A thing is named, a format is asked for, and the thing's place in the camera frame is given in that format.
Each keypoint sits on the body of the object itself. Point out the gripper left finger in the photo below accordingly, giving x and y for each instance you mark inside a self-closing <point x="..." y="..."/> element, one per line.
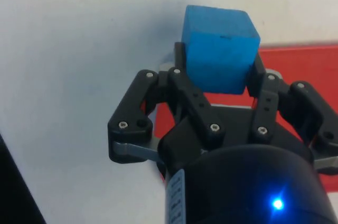
<point x="132" y="107"/>

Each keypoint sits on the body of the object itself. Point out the red tray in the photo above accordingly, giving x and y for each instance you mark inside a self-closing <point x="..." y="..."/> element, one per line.
<point x="298" y="63"/>

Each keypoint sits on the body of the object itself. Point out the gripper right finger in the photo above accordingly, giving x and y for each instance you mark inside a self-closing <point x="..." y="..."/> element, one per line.
<point x="303" y="107"/>

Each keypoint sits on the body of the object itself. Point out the large blue cube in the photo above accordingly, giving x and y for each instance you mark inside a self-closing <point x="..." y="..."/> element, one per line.
<point x="221" y="49"/>

